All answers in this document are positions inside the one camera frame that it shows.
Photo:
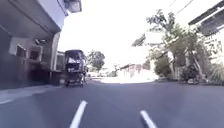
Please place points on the tree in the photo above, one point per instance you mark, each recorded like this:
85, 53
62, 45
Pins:
96, 60

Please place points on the dark asphalt road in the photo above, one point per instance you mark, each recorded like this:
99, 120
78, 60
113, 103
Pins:
113, 96

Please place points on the dark three-wheeled vehicle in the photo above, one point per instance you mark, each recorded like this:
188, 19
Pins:
75, 68

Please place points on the robot's own part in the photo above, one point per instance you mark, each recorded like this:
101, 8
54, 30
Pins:
78, 115
147, 119

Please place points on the green trees and bushes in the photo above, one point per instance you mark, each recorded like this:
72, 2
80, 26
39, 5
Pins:
176, 50

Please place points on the grey building with balcony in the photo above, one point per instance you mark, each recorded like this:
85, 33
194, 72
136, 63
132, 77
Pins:
30, 43

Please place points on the pale pavement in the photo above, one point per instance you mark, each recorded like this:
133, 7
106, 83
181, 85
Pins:
20, 92

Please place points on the building with dark roof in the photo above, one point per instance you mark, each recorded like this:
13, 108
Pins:
210, 26

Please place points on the pale wall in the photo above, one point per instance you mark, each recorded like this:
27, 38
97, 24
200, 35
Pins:
135, 71

